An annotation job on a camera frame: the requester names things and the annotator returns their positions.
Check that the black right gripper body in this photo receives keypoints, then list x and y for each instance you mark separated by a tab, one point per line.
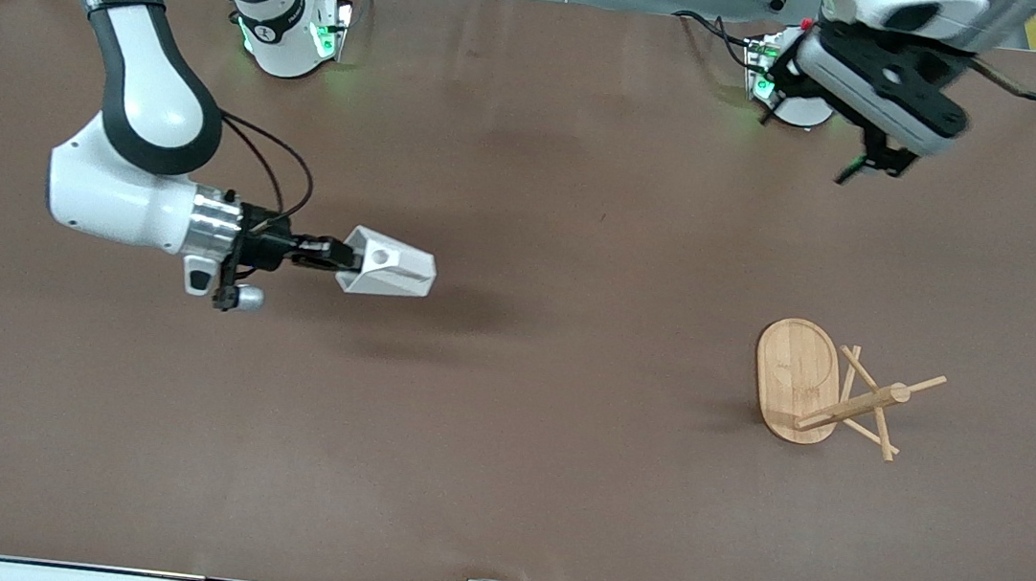
265	250

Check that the white faceted cup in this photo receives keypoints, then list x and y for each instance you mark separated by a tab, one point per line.
395	268

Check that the wooden cup rack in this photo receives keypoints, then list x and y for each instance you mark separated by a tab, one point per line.
793	377

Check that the brown table cover sheet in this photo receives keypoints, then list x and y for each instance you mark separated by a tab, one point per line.
504	424

